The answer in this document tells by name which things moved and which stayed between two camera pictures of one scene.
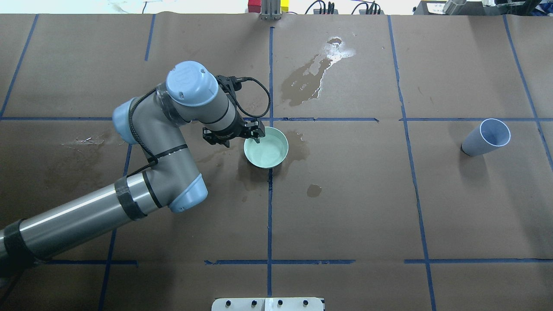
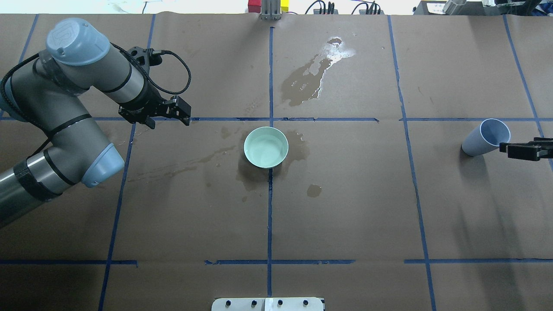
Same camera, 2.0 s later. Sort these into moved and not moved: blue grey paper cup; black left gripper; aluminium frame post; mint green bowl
Moved: black left gripper
Not moved: aluminium frame post; mint green bowl; blue grey paper cup
